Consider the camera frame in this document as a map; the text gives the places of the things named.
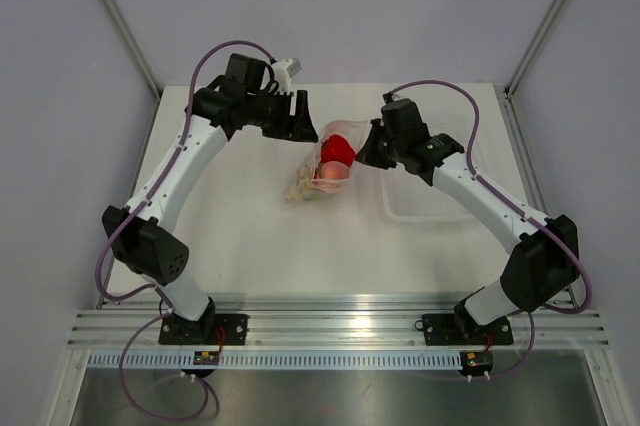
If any red toy pepper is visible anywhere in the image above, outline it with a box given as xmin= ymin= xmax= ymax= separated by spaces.
xmin=320 ymin=134 xmax=356 ymax=167

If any left aluminium frame post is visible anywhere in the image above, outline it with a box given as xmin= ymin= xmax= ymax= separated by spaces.
xmin=98 ymin=0 xmax=163 ymax=104

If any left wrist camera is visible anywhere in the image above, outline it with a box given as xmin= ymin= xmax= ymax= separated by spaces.
xmin=272 ymin=58 xmax=301 ymax=91

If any purple cable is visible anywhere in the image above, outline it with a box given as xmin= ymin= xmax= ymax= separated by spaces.
xmin=384 ymin=79 xmax=596 ymax=382
xmin=94 ymin=40 xmax=276 ymax=420

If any right controller board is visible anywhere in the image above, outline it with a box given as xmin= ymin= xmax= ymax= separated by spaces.
xmin=460 ymin=350 xmax=494 ymax=375

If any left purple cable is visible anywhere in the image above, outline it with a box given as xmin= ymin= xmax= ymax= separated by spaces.
xmin=94 ymin=40 xmax=276 ymax=420

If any clear zip top bag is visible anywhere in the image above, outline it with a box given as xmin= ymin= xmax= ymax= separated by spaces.
xmin=283 ymin=120 xmax=369 ymax=206

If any yellow green toy mango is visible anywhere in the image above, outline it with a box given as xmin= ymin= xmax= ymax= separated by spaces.
xmin=303 ymin=188 xmax=326 ymax=201

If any aluminium frame post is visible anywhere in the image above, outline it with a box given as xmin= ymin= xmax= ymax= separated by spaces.
xmin=98 ymin=0 xmax=163 ymax=104
xmin=504 ymin=0 xmax=571 ymax=100

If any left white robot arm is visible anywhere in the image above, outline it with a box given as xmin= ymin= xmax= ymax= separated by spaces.
xmin=102 ymin=53 xmax=318 ymax=344

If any white plastic food basket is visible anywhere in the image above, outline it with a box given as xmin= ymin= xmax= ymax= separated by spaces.
xmin=394 ymin=131 xmax=518 ymax=230

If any pink toy peach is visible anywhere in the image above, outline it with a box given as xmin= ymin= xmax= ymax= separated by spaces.
xmin=318 ymin=161 xmax=350 ymax=181

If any right aluminium frame post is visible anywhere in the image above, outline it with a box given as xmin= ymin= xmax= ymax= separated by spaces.
xmin=504 ymin=0 xmax=571 ymax=100

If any aluminium mounting rail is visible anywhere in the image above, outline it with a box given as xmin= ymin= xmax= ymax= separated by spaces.
xmin=67 ymin=293 xmax=611 ymax=350

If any controller board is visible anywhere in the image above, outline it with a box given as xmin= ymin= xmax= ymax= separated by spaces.
xmin=193 ymin=351 xmax=220 ymax=367
xmin=460 ymin=350 xmax=494 ymax=375

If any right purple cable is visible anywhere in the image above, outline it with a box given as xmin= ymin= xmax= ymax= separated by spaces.
xmin=384 ymin=79 xmax=596 ymax=382

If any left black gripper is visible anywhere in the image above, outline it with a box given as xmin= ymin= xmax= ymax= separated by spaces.
xmin=246 ymin=88 xmax=318 ymax=143

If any left controller board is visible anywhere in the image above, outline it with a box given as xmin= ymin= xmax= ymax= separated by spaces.
xmin=193 ymin=351 xmax=220 ymax=367

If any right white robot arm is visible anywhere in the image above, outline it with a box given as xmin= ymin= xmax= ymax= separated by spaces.
xmin=356 ymin=99 xmax=579 ymax=342

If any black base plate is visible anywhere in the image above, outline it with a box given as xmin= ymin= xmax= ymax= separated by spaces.
xmin=158 ymin=313 xmax=249 ymax=346
xmin=419 ymin=313 xmax=514 ymax=346

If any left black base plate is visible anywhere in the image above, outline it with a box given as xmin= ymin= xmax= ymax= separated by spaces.
xmin=158 ymin=313 xmax=249 ymax=346

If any white slotted cable duct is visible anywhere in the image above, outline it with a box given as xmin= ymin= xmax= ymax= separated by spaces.
xmin=88 ymin=350 xmax=462 ymax=371

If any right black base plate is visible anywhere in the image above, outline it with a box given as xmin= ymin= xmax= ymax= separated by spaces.
xmin=419 ymin=313 xmax=514 ymax=346

